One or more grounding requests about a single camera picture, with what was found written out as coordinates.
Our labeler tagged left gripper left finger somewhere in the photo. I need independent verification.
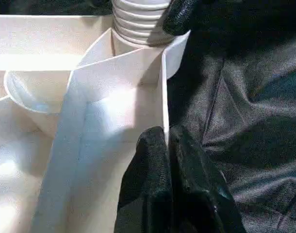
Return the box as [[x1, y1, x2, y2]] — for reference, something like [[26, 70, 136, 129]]
[[116, 126, 174, 233]]

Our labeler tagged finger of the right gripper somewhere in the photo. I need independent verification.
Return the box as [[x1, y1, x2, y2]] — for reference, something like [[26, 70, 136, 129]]
[[162, 0, 197, 35]]

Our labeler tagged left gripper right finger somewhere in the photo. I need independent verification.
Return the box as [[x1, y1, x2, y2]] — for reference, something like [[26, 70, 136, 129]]
[[169, 125, 246, 233]]

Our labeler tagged white plastic table leg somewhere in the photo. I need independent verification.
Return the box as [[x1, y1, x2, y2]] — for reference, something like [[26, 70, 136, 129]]
[[111, 0, 174, 47]]

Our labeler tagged white plastic table top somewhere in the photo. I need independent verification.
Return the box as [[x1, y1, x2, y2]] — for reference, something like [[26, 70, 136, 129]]
[[0, 14, 191, 233]]

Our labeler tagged black plastic mat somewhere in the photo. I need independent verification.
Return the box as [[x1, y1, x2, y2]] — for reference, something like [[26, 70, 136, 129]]
[[0, 0, 296, 233]]

